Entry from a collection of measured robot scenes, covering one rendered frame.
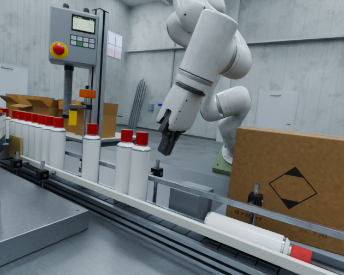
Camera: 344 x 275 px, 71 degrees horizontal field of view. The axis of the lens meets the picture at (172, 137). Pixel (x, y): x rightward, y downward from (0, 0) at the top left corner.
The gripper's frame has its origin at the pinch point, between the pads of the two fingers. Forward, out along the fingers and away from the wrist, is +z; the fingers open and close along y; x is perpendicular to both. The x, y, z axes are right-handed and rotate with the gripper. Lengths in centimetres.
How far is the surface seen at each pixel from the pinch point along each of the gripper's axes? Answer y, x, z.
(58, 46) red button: 0, -55, -9
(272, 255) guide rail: 4.1, 31.4, 4.5
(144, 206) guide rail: 4.1, 3.3, 15.0
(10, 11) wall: -337, -955, 49
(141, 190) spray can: 0.9, -1.4, 14.2
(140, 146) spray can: 1.1, -6.7, 3.8
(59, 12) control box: -1, -62, -19
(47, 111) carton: -110, -236, 94
